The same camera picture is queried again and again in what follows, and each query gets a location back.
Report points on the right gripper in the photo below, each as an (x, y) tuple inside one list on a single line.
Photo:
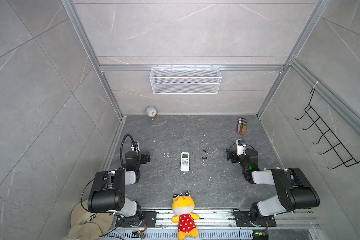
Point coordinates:
[(234, 154)]

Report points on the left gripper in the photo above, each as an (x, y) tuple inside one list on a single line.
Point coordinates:
[(142, 157)]

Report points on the white remote control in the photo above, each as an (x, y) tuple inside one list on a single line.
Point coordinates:
[(185, 162)]

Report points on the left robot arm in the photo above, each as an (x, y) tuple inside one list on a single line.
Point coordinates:
[(108, 192)]

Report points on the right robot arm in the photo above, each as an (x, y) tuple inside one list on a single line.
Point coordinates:
[(293, 189)]

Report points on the plaid cylindrical can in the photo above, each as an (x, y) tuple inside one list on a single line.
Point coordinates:
[(242, 126)]

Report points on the small round clock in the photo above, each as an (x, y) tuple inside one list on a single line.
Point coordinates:
[(151, 112)]

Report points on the yellow frog plush toy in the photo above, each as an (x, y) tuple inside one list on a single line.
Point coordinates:
[(183, 207)]

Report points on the beige cap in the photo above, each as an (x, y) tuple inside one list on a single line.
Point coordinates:
[(88, 226)]

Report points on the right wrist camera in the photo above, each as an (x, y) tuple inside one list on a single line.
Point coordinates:
[(241, 147)]

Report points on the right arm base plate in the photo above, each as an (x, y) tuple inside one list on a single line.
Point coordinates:
[(246, 219)]

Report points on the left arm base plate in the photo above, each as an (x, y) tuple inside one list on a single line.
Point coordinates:
[(146, 218)]

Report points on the aluminium rail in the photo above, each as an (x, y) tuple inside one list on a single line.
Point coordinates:
[(228, 218)]

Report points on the white wire mesh basket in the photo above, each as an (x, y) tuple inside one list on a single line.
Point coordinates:
[(185, 80)]

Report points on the black wall hook rack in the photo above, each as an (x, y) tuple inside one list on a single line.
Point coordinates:
[(335, 144)]

